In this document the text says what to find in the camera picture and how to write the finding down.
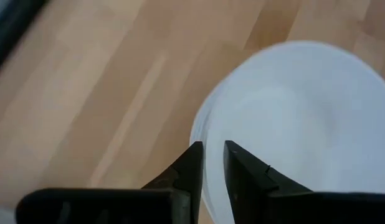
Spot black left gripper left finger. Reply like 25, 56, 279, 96
15, 141, 204, 224

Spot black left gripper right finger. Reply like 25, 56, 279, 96
223, 139, 385, 224

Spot white bowl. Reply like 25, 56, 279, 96
189, 40, 385, 224

